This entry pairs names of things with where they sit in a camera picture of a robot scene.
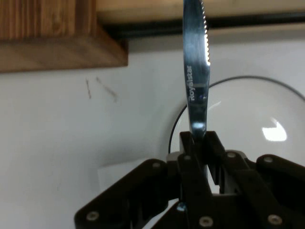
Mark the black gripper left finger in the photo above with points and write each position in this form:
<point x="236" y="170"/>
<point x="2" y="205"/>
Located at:
<point x="143" y="190"/>

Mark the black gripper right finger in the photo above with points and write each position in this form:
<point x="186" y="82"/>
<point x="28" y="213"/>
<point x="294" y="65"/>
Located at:
<point x="262" y="190"/>

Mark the white plate with black rim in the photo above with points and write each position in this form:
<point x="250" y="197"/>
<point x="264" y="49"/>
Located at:
<point x="250" y="107"/>

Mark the steel serrated table knife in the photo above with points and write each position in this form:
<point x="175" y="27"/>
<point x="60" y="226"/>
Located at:
<point x="195" y="71"/>

